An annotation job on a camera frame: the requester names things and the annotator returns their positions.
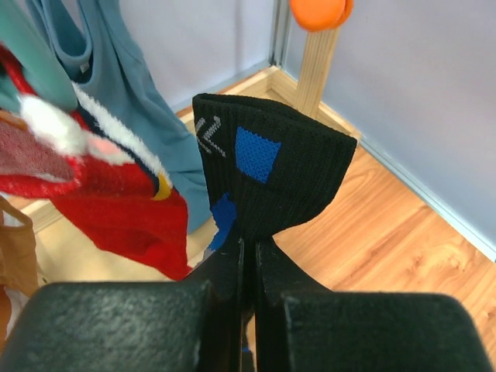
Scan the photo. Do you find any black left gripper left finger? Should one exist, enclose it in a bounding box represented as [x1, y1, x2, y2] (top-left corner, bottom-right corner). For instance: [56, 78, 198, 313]
[1, 233, 244, 371]

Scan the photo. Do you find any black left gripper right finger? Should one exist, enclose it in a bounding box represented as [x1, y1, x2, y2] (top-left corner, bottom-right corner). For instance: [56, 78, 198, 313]
[255, 240, 492, 371]

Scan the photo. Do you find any black sock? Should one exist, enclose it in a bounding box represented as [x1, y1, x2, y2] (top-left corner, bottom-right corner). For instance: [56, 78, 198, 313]
[192, 93, 357, 257]

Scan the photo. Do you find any red santa sock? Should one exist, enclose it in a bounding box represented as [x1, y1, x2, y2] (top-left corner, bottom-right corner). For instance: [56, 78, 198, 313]
[1, 49, 191, 281]

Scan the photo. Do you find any orange clip front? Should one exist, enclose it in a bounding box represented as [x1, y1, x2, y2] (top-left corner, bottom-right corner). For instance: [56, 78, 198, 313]
[289, 0, 354, 32]

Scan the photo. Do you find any brown cream hanging sock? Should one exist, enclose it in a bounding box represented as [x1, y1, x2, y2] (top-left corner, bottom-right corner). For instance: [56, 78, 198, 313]
[1, 198, 39, 346]

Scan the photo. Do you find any teal blue hanging sock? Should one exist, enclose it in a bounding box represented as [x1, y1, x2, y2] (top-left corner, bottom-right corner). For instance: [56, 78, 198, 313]
[26, 1, 210, 233]

